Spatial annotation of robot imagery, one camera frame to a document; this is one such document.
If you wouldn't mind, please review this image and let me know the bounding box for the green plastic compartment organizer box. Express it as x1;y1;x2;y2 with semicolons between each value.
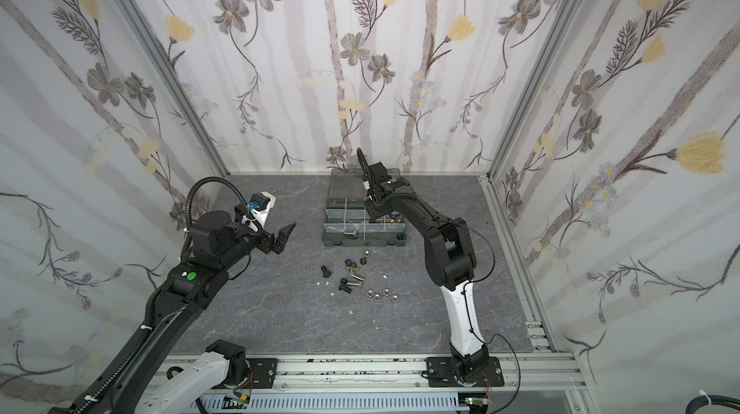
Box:
322;168;407;247

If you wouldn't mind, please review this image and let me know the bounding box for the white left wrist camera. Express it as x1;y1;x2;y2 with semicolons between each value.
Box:
241;192;277;233

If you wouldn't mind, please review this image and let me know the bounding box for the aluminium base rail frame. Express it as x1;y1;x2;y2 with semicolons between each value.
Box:
131;348;597;413

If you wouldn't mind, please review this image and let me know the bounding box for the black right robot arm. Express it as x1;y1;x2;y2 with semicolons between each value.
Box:
357;150;493;386

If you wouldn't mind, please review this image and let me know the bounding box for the white slotted cable duct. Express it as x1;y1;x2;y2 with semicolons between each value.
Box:
200;392;470;413

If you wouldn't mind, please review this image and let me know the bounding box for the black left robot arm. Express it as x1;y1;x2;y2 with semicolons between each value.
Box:
66;176;296;413

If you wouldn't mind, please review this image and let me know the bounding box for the black cable bottom right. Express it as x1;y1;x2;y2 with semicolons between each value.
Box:
684;390;740;414

